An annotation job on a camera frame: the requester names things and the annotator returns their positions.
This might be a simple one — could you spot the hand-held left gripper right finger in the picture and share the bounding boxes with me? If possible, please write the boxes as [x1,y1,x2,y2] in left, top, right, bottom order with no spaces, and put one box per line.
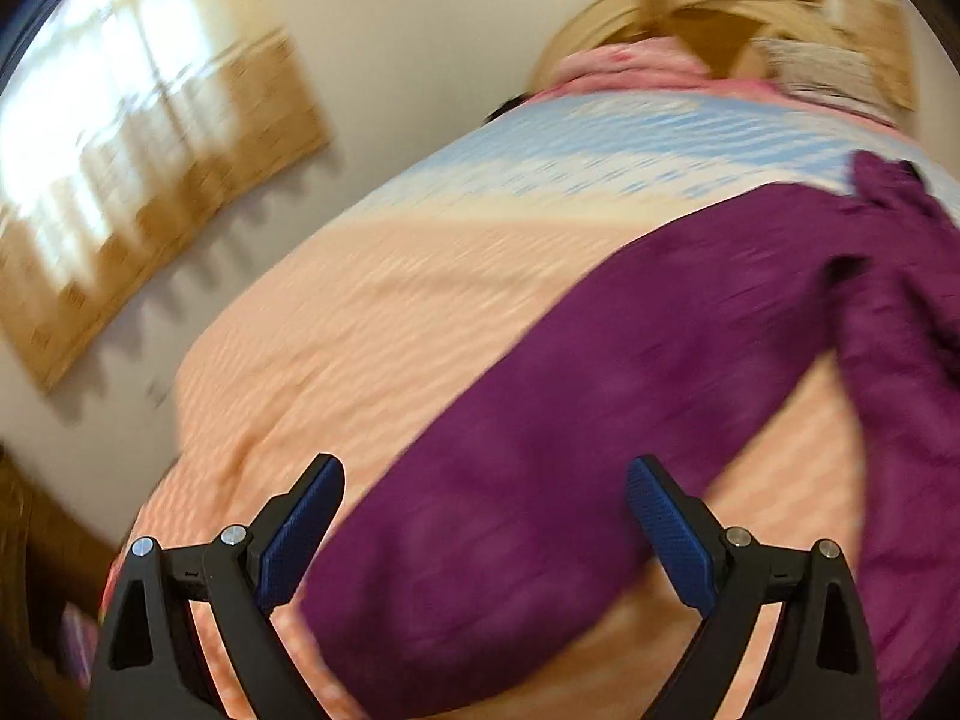
[627,454,882,720]

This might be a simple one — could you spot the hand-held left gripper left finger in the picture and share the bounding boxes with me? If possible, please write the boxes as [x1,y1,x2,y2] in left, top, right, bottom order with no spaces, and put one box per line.
[88,453,346,720]

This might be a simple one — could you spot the purple garment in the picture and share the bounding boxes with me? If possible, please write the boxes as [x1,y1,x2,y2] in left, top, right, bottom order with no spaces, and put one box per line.
[300,150,960,720]

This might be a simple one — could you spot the bed with striped blanket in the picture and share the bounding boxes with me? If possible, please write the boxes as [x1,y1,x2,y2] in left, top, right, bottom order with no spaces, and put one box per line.
[105,86,960,720]

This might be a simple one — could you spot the brown wooden furniture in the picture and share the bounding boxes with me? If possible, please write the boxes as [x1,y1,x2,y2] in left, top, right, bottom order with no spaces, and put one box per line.
[0,442,128,691]

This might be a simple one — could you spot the beige window curtain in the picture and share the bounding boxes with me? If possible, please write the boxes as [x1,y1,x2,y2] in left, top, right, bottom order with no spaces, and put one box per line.
[0,0,335,395]
[619,0,920,110]

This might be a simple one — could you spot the pink folded blanket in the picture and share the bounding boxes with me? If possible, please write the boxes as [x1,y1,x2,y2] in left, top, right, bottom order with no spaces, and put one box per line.
[529,41,788,102]

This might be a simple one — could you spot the grey patterned pillow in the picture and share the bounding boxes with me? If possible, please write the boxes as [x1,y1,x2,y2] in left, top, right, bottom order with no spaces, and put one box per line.
[754,34,901,121]

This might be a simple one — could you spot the wooden headboard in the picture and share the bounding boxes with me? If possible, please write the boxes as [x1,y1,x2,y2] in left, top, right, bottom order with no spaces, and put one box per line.
[540,0,848,83]

